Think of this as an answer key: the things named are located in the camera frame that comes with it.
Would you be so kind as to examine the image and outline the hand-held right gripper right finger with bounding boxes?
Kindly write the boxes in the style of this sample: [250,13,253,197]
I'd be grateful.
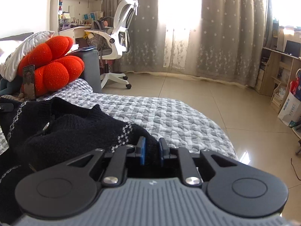
[159,138,238,187]

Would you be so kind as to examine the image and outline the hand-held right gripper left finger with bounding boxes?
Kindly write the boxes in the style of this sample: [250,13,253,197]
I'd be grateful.
[63,137,147,187]

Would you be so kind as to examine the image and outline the black knit sweater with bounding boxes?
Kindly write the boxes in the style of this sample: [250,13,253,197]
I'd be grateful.
[0,96,163,226]

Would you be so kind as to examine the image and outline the blue plush toy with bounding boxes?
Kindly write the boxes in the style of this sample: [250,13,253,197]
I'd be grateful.
[0,78,24,97]

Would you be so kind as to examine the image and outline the black smartphone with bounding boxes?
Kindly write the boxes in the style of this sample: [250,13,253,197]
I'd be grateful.
[22,65,36,100]

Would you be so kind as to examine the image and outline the grey checked quilted blanket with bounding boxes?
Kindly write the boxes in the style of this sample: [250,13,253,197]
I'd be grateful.
[0,78,240,167]

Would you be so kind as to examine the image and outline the white printed pillow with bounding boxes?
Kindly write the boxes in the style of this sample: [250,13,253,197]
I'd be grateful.
[0,31,55,80]

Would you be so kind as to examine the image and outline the red pumpkin cushion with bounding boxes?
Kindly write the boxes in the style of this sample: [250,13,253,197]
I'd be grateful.
[18,36,84,97]

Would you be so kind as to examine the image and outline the dark blue booklet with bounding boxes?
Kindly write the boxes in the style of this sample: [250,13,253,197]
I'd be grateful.
[68,46,97,53]

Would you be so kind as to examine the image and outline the white desk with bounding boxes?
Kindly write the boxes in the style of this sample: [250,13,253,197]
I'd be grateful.
[59,24,111,38]

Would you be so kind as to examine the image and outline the white sheer lace curtain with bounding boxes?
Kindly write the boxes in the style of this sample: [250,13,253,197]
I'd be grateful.
[160,0,205,76]

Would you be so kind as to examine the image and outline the grey flower-patterned curtain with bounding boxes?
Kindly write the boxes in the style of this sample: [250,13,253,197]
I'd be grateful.
[102,0,170,72]
[198,0,274,87]

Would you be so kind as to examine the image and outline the wooden shelf unit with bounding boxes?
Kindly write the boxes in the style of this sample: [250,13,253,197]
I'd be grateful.
[255,16,301,113]

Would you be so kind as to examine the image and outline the white office chair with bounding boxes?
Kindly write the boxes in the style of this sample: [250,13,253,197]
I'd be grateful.
[85,0,139,90]

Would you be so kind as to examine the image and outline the white shopping bag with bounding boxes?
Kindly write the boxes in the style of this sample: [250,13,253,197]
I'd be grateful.
[277,91,301,128]

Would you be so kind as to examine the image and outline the red shopping bag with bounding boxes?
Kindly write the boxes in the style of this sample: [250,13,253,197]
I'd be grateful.
[290,68,301,95]

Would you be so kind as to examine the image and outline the black laptop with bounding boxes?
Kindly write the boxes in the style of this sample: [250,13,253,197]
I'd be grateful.
[284,40,301,57]

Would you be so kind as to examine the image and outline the white wall bookshelf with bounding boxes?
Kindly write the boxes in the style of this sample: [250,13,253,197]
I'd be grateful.
[58,0,105,26]

